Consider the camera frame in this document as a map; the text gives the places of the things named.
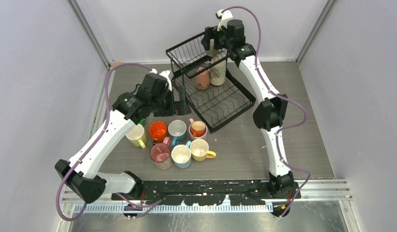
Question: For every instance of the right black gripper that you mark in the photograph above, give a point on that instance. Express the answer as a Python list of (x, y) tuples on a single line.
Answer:
[(209, 33)]

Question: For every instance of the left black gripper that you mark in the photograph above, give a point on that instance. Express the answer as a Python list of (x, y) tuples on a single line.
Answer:
[(177, 108)]

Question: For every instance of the light pink faceted mug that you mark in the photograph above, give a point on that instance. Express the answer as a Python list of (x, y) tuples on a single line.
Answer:
[(204, 137)]

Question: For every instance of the beige grey cup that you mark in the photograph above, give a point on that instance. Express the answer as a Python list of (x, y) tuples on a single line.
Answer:
[(212, 52)]

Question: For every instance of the small orange cup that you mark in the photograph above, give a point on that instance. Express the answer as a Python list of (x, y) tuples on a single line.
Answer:
[(198, 129)]

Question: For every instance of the large orange mug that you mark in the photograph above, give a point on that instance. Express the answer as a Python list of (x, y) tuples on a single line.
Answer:
[(158, 131)]

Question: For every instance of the black wire dish rack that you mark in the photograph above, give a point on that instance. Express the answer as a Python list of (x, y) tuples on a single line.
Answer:
[(211, 90)]

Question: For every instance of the cream floral mug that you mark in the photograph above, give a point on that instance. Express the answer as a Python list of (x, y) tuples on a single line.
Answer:
[(218, 73)]

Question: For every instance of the yellow mug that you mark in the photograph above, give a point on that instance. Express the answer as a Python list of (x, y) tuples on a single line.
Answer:
[(200, 150)]

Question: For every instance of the light blue faceted mug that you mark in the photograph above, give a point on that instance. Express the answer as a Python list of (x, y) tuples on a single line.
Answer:
[(181, 155)]

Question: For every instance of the pink patterned mug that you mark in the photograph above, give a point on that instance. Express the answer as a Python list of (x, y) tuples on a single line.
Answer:
[(160, 154)]

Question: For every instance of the yellow-green faceted mug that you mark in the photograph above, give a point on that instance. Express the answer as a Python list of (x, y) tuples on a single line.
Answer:
[(137, 136)]

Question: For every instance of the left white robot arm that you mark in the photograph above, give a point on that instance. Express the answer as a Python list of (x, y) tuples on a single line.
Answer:
[(81, 172)]

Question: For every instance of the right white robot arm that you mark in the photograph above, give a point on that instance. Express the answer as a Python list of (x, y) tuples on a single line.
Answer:
[(270, 113)]

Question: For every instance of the salmon pink mug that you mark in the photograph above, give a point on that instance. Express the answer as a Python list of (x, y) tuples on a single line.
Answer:
[(202, 80)]

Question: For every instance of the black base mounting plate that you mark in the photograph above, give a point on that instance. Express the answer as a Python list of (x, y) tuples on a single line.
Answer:
[(209, 192)]

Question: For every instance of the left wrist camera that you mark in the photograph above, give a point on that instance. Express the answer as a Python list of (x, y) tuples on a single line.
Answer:
[(160, 82)]

